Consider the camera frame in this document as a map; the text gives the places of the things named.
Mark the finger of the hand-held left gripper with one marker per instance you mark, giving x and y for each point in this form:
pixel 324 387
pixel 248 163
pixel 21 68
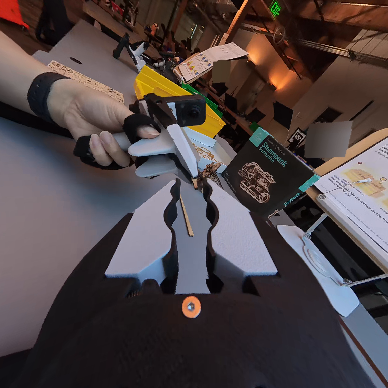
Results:
pixel 183 148

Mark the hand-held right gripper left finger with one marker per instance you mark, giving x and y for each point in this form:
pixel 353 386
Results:
pixel 142 242

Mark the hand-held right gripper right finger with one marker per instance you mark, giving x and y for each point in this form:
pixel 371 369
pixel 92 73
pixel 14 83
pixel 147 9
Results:
pixel 239 242

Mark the wooden gear model assembly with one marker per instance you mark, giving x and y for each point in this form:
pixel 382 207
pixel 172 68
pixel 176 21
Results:
pixel 209 169

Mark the person's left forearm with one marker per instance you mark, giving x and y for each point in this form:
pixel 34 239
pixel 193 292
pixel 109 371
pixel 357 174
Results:
pixel 15 66

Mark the person's left hand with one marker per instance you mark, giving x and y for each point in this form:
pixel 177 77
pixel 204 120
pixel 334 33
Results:
pixel 85 109

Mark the yellow plastic bin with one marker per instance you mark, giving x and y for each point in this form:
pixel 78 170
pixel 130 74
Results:
pixel 163 85

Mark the pile of tan rubber bands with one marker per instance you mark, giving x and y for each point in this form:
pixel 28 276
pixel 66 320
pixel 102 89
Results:
pixel 206 153

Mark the white cardboard tray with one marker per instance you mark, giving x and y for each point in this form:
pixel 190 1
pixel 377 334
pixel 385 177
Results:
pixel 222 148

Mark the green plastic bin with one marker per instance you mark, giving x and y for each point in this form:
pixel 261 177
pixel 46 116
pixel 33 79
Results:
pixel 206 100

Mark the white stand base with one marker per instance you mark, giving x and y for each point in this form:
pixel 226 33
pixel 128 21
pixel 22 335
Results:
pixel 291 242

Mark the pointed wooden stick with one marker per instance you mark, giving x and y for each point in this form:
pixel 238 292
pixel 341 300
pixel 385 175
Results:
pixel 186 215

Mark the black white handheld device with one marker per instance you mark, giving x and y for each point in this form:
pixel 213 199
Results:
pixel 133 51

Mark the printed colour instruction sheet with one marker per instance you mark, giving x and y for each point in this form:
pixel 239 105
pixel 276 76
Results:
pixel 209 60

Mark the black model kit box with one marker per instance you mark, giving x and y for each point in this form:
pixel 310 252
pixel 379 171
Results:
pixel 266 175

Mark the laser-cut wooden sheet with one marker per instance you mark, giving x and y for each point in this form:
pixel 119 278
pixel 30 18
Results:
pixel 85 81

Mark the white table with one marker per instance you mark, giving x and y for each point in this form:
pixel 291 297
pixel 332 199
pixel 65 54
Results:
pixel 91 42

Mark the black white square marker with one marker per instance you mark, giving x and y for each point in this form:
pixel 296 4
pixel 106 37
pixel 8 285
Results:
pixel 296 135

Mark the black wristband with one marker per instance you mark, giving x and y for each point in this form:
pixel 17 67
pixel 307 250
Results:
pixel 42 94

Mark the instruction sheet on stand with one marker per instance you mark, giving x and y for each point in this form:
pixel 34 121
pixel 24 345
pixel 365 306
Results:
pixel 333 163

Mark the white printed instruction sheet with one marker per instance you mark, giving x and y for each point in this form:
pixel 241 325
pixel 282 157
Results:
pixel 363 194

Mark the green exit sign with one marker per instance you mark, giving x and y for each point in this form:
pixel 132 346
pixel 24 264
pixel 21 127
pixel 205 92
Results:
pixel 275 8

